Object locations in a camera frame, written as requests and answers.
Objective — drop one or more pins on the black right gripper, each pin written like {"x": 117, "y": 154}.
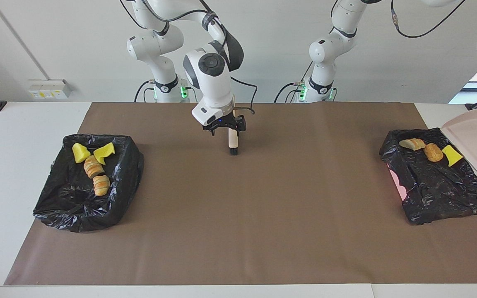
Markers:
{"x": 226, "y": 123}

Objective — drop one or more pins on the beige hand brush black bristles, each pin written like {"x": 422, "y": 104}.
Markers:
{"x": 233, "y": 142}

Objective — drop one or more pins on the yellow sponge piece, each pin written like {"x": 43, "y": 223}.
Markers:
{"x": 451, "y": 155}
{"x": 104, "y": 152}
{"x": 80, "y": 152}

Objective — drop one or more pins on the pale flaky pastry piece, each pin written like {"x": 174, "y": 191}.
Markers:
{"x": 101, "y": 185}

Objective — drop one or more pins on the striped croissant piece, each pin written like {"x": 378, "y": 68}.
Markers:
{"x": 93, "y": 165}

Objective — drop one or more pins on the striped golden pastry piece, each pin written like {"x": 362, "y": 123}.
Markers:
{"x": 412, "y": 144}

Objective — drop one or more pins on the brown fried nugget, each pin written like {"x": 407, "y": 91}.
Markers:
{"x": 434, "y": 152}

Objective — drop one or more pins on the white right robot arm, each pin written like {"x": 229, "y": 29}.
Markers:
{"x": 215, "y": 87}

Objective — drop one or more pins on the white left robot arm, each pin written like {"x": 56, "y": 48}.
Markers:
{"x": 325, "y": 49}

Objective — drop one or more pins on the black plastic trash bag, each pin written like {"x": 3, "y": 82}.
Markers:
{"x": 437, "y": 190}
{"x": 68, "y": 203}

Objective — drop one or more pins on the pink plastic bin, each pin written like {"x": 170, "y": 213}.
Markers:
{"x": 396, "y": 182}

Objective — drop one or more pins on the brown table mat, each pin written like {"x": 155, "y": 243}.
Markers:
{"x": 263, "y": 227}

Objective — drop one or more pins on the white wall socket box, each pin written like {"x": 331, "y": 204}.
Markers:
{"x": 48, "y": 89}

